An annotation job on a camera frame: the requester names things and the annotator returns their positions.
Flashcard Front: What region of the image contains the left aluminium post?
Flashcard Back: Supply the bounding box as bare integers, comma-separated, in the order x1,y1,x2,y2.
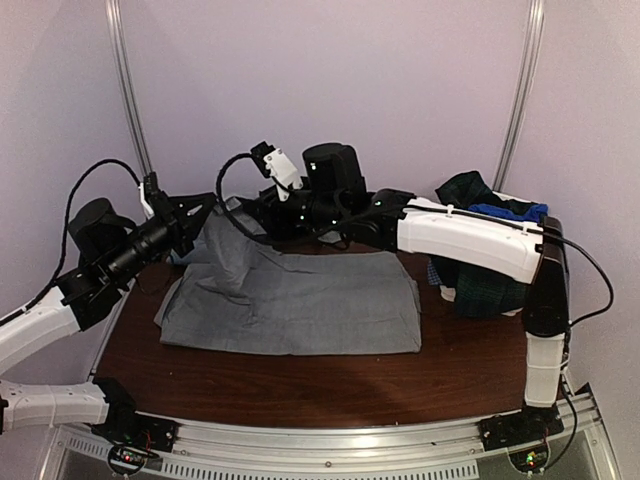
105,0,153,176

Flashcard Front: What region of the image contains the blue checked cloth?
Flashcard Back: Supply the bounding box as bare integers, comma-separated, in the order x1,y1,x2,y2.
426,259,444,286

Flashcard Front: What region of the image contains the right aluminium post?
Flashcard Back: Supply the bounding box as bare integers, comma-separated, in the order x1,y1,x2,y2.
492,0,545,191

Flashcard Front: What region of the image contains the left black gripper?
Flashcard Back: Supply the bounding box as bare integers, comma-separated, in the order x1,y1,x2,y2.
104,191,216,286

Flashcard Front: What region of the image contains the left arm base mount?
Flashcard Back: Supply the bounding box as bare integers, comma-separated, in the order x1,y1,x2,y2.
89,377,179,478

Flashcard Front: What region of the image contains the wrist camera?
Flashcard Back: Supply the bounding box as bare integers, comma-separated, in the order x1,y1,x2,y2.
138,171,161,220
250,141,303,202

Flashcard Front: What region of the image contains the light blue denim skirt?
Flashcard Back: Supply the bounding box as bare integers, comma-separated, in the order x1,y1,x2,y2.
166,250,189,266

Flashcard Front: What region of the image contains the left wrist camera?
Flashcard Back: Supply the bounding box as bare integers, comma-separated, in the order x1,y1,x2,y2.
138,171,161,220

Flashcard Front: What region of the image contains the black cable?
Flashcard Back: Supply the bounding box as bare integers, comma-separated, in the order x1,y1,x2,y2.
214,152,281,246
24,158,144,311

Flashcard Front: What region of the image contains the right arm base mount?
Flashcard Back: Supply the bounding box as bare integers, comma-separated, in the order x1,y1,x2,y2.
478,405,564,476

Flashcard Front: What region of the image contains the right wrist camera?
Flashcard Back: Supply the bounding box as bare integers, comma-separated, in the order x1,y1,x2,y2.
250,141,303,202

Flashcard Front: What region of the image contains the aluminium front rail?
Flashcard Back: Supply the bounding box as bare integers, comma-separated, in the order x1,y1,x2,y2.
49,382,616,480

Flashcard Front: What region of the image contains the dark green plaid garment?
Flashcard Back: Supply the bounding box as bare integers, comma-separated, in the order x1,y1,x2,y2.
430,171,531,318

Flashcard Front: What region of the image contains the aluminium post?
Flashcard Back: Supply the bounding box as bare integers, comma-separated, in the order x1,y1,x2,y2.
492,0,545,191
105,0,153,176

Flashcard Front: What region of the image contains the grey shirt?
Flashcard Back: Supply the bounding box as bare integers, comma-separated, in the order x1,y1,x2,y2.
154,208,422,356

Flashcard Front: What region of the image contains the right black cable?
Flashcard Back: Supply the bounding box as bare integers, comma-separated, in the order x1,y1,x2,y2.
214,152,281,246

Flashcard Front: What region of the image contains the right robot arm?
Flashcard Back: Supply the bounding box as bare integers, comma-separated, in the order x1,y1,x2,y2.
250,142,569,442

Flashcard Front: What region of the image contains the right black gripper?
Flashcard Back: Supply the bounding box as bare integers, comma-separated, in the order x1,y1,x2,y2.
243,177,346,240

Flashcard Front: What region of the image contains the left black cable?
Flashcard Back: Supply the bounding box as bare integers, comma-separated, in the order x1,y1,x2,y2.
24,158,144,311

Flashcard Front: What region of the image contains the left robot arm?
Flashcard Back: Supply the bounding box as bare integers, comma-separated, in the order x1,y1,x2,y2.
1,191,217,444

